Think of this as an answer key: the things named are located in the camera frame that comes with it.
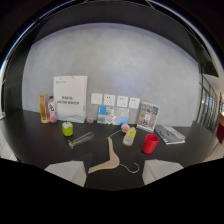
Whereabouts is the clear glass measuring cylinder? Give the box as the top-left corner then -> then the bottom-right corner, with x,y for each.
67,131 -> 95,150

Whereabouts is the red plastic cup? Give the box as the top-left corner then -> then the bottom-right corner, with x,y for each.
142,133 -> 160,155

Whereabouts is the flat grey magazine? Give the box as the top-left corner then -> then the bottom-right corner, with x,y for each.
154,124 -> 187,146

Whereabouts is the green apple-shaped container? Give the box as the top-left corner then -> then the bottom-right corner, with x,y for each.
61,121 -> 74,137

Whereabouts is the wooden clothes hanger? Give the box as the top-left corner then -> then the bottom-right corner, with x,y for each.
87,136 -> 141,175

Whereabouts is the yellow-label clear bottle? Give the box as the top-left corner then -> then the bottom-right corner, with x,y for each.
122,126 -> 137,147

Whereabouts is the standing picture magazine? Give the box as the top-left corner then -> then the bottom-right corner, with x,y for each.
135,101 -> 161,134

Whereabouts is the pink artificial flower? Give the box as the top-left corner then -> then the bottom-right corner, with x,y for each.
105,123 -> 131,141

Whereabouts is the pink drink bottle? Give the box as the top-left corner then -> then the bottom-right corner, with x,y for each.
47,95 -> 58,124

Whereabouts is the light blue packet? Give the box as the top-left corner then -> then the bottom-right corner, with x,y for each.
112,106 -> 130,127

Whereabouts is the blue white brochure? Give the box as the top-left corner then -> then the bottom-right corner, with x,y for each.
96,105 -> 115,126

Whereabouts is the tall amber glass container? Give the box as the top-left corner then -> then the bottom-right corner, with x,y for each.
38,93 -> 51,125

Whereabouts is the white paper bag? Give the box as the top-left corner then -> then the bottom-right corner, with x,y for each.
52,75 -> 89,124

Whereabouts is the white wall socket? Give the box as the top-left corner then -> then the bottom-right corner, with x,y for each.
103,93 -> 116,107
116,95 -> 129,108
128,96 -> 141,110

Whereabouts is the white wall switch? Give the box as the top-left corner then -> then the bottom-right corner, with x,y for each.
90,92 -> 104,106

